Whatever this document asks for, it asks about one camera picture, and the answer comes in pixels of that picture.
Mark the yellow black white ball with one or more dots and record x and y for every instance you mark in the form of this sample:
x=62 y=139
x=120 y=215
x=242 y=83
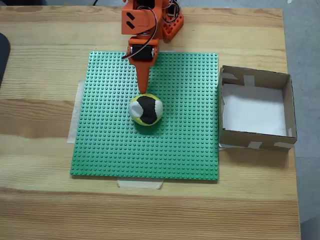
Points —
x=147 y=110

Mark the brown cardboard box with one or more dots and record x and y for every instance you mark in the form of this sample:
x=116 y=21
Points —
x=237 y=138

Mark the green studded baseplate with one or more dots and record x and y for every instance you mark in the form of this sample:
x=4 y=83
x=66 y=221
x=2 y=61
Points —
x=112 y=137

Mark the masking tape strip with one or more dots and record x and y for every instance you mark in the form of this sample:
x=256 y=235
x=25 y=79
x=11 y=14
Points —
x=140 y=184
x=222 y=148
x=73 y=125

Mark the white paper sheet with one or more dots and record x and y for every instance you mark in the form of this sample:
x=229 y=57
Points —
x=252 y=110

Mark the black rounded object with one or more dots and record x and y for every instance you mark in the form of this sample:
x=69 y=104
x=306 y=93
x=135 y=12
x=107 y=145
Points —
x=3 y=55

